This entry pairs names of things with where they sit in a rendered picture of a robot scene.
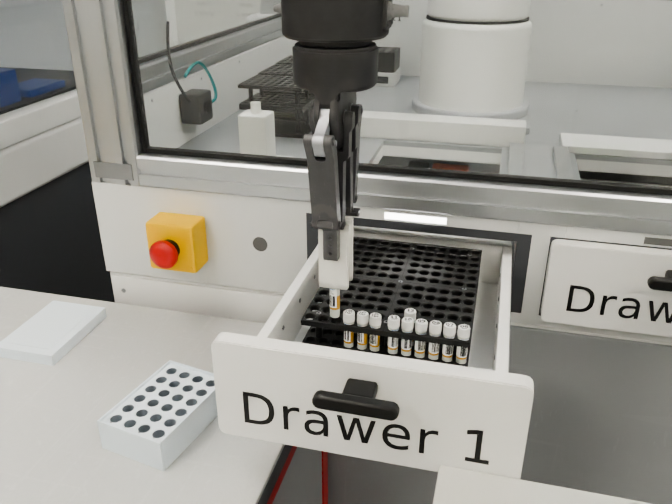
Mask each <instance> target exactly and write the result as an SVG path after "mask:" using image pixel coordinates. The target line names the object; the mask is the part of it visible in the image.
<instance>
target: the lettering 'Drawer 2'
mask: <svg viewBox="0 0 672 504"><path fill-rule="evenodd" d="M574 289H582V290H585V291H587V292H588V293H589V294H590V302H589V304H588V306H587V307H585V308H583V309H574V308H571V304H572V299H573V293H574ZM610 299H615V300H617V296H611V297H608V298H607V296H605V295H603V300H602V305H601V310H600V315H604V310H605V305H606V302H607V301H608V300H610ZM594 300H595V296H594V293H593V291H592V290H591V289H589V288H587V287H583V286H575V285H570V291H569V297H568V302H567V308H566V311H573V312H585V311H588V310H589V309H591V308H592V306H593V304H594ZM623 301H633V302H635V303H636V306H622V307H621V308H620V309H619V311H618V314H619V316H620V317H622V318H632V317H633V316H634V318H633V319H637V318H638V314H639V310H640V302H639V301H638V300H637V299H634V298H623ZM623 301H622V302H623ZM649 306H650V318H651V321H655V322H656V320H657V318H658V317H659V315H660V313H661V312H662V310H663V308H664V307H665V318H666V323H671V322H672V314H671V316H670V318H669V311H668V303H666V302H663V303H662V305H661V307H660V308H659V310H658V312H657V313H656V315H655V317H654V305H653V301H649ZM627 308H629V309H635V312H634V313H633V314H632V315H630V316H626V315H624V314H623V313H622V311H623V310H624V309H627Z"/></svg>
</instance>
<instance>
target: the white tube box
mask: <svg viewBox="0 0 672 504"><path fill-rule="evenodd" d="M217 416H218V413H217V403H216V393H215V383H214V373H211V372H208V371H204V370H201V369H198V368H195V367H191V366H188V365H185V364H181V363H178V362H175V361H172V360H169V361H168V362H167V363H165V364H164V365H163V366H162V367H161V368H159V369H158V370H157V371H156V372H155V373H153V374H152V375H151V376H150V377H149V378H147V379H146V380H145V381H144V382H143V383H142V384H140V385H139V386H138V387H137V388H136V389H134V390H133V391H132V392H131V393H130V394H128V395H127V396H126V397H125V398H124V399H122V400H121V401H120V402H119V403H118V404H116V405H115V406H114V407H113V408H112V409H110V410H109V411H108V412H107V413H106V414H104V415H103V416H102V417H101V418H100V419H99V420H97V424H98V429H99V434H100V439H101V444H102V448H104V449H107V450H109V451H112V452H114V453H117V454H119V455H122V456H125V457H127V458H130V459H132V460H135V461H138V462H140V463H143V464H145V465H148V466H151V467H153V468H156V469H158V470H161V471H165V470H166V469H167V468H168V467H169V466H170V465H171V464H172V463H173V462H174V460H175V459H176V458H177V457H178V456H179V455H180V454H181V453H182V452H183V451H184V450H185V449H186V448H187V447H188V446H189V445H190V444H191V443H192V442H193V441H194V440H195V439H196V438H197V436H198V435H199V434H200V433H201V432H202V431H203V430H204V429H205V428H206V427H207V426H208V425H209V424H210V423H211V422H212V421H213V420H214V419H215V418H216V417H217Z"/></svg>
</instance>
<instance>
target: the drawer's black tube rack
mask: <svg viewBox="0 0 672 504"><path fill-rule="evenodd" d="M481 256H482V250H478V249H468V248H459V247H449V246H440V245H430V244H421V243H411V242H401V241H392V240H382V239H373V238H363V237H354V236H353V279H352V280H351V281H349V288H348V289H347V290H341V289H340V316H343V312H344V310H347V309H351V310H353V311H354V312H355V318H357V313H358V312H359V311H366V312H368V314H369V317H370V314H371V313H379V314H381V316H382V318H381V321H383V322H384V323H385V325H384V328H383V331H384V329H385V326H386V323H388V317H389V316H391V315H396V316H399V318H400V324H402V319H403V318H404V312H405V309H407V308H413V309H415V310H416V320H417V319H425V320H427V322H428V328H429V326H430V322H431V321H433V320H437V321H440V322H441V323H442V329H443V328H444V324H445V323H447V322H451V323H454V324H455V325H456V333H458V326H459V325H461V324H466V325H469V326H470V328H471V329H470V333H471V339H472V331H473V323H474V315H475V307H476V299H477V291H478V283H479V275H480V264H481ZM450 264H451V265H450ZM323 294H324V295H323ZM317 302H322V303H317ZM312 310H318V311H312ZM306 311H308V312H315V313H316V314H321V313H323V314H330V294H329V288H324V287H319V289H318V291H317V293H316V294H315V296H314V298H313V300H312V301H311V303H310V305H309V307H308V308H307V310H306ZM369 339H370V334H368V337H367V348H366V349H364V350H360V349H358V348H357V333H356V332H354V346H353V347H351V348H346V347H344V331H342V330H334V329H327V328H320V327H313V326H310V328H309V330H308V332H307V334H306V336H305V337H304V339H303V341H302V343H306V344H313V345H319V346H326V347H333V348H340V349H347V350H354V351H361V352H368V353H375V354H382V355H389V356H396V357H403V358H410V359H417V360H424V361H431V362H438V363H444V364H451V365H458V366H465V367H468V362H469V354H470V348H468V351H467V359H466V363H465V364H459V363H457V362H456V350H457V346H454V348H453V356H452V361H451V362H445V361H443V360H442V348H443V344H440V348H439V356H438V359H437V360H431V359H429V358H428V352H429V351H428V349H429V342H426V346H425V356H424V357H423V358H417V357H415V356H414V355H415V341H414V344H413V346H412V348H411V355H410V356H403V355H402V354H401V339H400V338H398V352H397V354H390V353H388V337H385V336H380V346H379V351H377V352H374V351H371V350H370V343H369Z"/></svg>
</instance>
